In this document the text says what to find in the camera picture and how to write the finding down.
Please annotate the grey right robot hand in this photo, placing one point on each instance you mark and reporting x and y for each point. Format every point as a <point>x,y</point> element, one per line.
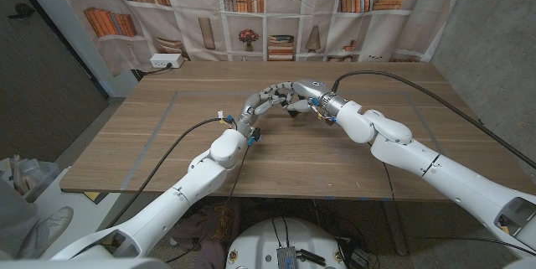
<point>318,91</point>

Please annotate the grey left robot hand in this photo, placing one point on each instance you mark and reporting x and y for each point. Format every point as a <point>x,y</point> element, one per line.
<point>251,103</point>

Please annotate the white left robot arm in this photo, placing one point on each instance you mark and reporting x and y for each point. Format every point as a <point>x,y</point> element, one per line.
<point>197,177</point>

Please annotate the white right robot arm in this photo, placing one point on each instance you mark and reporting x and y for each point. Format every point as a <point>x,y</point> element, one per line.
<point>439,172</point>

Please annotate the white power strip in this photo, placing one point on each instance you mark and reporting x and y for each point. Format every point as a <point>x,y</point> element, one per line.
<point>165,60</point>

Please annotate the printed bookshelf backdrop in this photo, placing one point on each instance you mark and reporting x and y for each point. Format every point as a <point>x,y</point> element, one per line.
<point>188,30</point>

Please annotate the purple brown cloth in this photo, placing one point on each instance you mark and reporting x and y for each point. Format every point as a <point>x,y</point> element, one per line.
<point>209,227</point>

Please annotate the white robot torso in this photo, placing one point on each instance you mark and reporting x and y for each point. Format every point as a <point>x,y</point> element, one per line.
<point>259,239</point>

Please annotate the grey table leg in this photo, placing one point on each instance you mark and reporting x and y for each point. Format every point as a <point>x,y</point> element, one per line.
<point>393,227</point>

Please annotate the grey finned box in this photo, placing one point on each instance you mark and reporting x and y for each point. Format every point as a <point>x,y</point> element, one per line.
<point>286,258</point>

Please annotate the black device on torso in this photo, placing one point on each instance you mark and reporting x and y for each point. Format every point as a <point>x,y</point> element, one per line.
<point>310,257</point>

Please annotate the dark door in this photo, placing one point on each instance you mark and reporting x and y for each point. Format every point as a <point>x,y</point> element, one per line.
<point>42,93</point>

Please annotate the clear plastic container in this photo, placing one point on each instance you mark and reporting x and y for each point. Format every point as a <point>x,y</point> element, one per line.
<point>33,172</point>

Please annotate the white shoe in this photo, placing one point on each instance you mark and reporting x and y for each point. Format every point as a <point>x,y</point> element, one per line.
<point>46,229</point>

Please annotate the person in grey clothing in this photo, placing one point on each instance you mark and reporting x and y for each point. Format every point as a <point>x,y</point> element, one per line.
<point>12,218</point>

